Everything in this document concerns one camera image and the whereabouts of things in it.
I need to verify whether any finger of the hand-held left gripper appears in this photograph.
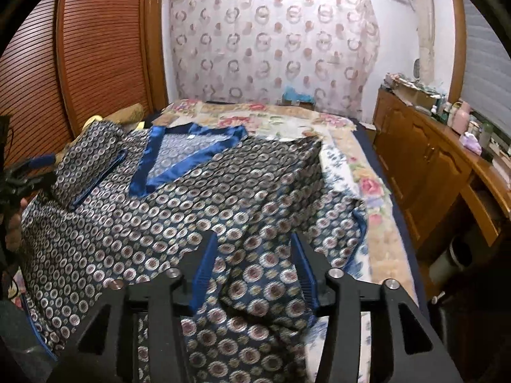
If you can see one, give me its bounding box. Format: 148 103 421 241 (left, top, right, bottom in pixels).
16 154 57 173
14 172 57 200

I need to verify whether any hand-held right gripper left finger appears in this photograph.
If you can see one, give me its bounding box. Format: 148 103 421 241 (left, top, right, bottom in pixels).
46 231 218 383

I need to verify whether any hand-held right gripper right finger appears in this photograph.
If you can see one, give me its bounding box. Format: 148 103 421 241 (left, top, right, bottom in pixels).
290 232 466 383

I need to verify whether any navy medallion print robe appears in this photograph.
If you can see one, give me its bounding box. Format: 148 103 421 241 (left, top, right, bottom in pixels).
18 122 369 383

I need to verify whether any person's left hand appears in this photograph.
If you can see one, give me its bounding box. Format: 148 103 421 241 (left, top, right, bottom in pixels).
4 197 24 251

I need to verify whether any gold patterned pillow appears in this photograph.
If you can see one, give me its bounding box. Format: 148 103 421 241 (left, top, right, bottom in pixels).
85 103 155 133

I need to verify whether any white waste bin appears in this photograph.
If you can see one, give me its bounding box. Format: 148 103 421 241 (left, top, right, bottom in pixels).
429 238 472 285

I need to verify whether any peach floral blanket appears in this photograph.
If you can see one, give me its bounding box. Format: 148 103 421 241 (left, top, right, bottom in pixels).
154 99 420 306

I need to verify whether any wooden cabinet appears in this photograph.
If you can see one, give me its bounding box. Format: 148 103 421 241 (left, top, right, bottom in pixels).
371 87 511 258

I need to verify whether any teal cloth bundle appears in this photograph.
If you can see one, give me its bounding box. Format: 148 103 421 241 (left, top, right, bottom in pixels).
282 85 317 107

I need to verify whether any purple cloth item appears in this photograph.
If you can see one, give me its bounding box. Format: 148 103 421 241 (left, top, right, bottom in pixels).
459 132 484 156

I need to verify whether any pink thermos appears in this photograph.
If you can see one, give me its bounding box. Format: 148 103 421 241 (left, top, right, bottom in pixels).
451 101 472 135

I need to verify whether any green bottle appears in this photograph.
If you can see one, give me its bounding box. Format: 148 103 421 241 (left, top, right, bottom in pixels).
478 122 494 149

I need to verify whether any circle print curtain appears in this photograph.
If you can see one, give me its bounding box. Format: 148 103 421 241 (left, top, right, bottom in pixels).
167 0 381 121

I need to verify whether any grey window blind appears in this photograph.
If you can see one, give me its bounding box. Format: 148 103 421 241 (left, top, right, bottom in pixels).
459 0 511 130

